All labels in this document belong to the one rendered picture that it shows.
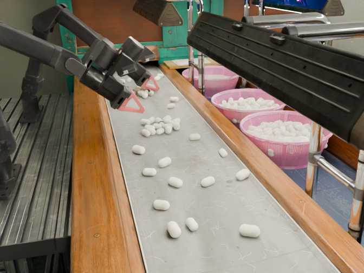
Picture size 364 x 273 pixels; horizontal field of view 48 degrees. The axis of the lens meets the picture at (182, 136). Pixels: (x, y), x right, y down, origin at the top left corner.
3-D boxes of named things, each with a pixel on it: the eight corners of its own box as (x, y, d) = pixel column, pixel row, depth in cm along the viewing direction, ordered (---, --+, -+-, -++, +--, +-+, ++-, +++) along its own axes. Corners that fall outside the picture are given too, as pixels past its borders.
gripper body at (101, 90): (125, 83, 122) (104, 69, 119) (129, 92, 112) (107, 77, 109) (113, 101, 123) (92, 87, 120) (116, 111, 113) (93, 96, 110)
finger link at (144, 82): (161, 80, 170) (143, 66, 166) (164, 84, 163) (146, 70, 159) (151, 92, 171) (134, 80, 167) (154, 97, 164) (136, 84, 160)
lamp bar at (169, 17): (158, 27, 124) (157, 2, 121) (132, 11, 180) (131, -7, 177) (183, 25, 125) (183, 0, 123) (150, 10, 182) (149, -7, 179)
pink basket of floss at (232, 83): (223, 104, 170) (223, 82, 167) (171, 95, 184) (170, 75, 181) (250, 89, 191) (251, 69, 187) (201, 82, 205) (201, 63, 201)
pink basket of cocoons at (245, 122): (260, 180, 108) (262, 147, 104) (226, 143, 132) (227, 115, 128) (349, 167, 113) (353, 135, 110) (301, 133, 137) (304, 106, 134)
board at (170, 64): (169, 69, 194) (169, 66, 193) (163, 63, 207) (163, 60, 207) (234, 64, 200) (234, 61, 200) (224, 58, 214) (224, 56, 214)
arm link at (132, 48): (144, 46, 160) (121, 26, 158) (142, 50, 152) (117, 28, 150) (127, 68, 164) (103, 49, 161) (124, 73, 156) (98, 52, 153)
